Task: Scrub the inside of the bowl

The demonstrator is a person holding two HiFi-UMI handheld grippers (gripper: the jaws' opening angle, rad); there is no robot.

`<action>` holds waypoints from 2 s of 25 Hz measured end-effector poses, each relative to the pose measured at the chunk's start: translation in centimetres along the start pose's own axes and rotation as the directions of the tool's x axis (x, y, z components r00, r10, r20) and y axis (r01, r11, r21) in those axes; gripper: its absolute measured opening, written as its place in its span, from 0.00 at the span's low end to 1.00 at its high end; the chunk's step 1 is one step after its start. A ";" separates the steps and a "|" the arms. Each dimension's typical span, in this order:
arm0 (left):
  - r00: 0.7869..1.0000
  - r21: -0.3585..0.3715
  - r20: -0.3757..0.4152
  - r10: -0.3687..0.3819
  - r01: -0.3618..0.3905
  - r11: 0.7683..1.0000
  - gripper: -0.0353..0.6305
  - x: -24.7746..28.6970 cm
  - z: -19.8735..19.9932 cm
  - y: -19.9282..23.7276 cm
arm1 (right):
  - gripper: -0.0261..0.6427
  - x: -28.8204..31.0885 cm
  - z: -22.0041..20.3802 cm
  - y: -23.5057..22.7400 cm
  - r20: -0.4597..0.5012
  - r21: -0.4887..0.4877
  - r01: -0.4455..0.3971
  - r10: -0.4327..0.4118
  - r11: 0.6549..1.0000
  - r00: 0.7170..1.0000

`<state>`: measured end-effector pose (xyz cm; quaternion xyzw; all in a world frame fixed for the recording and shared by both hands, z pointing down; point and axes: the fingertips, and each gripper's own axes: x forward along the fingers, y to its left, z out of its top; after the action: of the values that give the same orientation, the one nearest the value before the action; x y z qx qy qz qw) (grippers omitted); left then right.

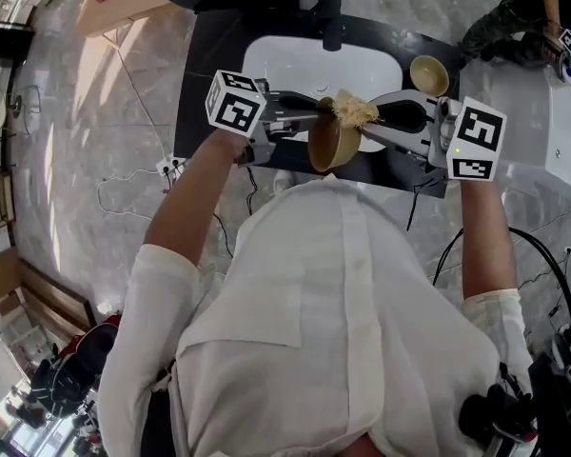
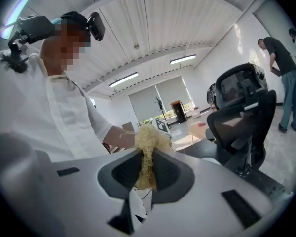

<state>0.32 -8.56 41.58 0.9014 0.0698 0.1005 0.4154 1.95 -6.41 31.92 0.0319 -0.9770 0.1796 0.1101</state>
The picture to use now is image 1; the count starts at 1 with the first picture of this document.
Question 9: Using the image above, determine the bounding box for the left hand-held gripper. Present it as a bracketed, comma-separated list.
[205, 70, 337, 168]

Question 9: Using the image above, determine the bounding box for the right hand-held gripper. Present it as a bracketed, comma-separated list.
[359, 89, 508, 182]

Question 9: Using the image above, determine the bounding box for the beige scrubbing sponge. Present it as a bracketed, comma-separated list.
[332, 100, 380, 130]

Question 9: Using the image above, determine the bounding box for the person's right forearm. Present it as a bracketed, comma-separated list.
[459, 178, 518, 302]

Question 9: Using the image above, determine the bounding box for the person's left forearm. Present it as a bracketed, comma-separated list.
[145, 129, 248, 268]

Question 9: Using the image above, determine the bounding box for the white sink basin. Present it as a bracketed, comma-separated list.
[242, 35, 404, 154]

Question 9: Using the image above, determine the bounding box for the person's white shoe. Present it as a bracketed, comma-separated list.
[271, 169, 294, 195]

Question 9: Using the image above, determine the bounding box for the dark sink cabinet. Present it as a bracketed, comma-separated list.
[173, 7, 463, 199]

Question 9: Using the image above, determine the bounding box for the black faucet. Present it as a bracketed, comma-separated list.
[321, 0, 346, 51]

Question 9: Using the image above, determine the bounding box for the white box appliance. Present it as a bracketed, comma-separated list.
[461, 59, 571, 199]

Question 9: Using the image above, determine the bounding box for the white power strip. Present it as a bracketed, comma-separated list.
[155, 156, 187, 176]

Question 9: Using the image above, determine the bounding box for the person's white shirt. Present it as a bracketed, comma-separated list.
[97, 178, 537, 457]

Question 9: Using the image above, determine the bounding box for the red stool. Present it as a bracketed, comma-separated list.
[59, 314, 123, 356]

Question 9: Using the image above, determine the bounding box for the dark wooden cabinet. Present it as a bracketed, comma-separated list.
[0, 21, 34, 61]

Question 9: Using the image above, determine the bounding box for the brown wooden bench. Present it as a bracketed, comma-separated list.
[16, 257, 99, 335]

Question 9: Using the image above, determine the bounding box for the black waist-mounted device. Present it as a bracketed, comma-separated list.
[459, 383, 539, 447]

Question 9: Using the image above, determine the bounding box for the black backpack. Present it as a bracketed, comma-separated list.
[30, 324, 120, 418]

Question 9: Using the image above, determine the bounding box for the thick black cable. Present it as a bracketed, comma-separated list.
[432, 226, 571, 332]

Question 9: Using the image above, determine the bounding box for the white power cable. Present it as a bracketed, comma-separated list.
[97, 167, 166, 221]

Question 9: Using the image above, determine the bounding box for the black wire stool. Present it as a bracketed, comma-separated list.
[4, 83, 43, 135]

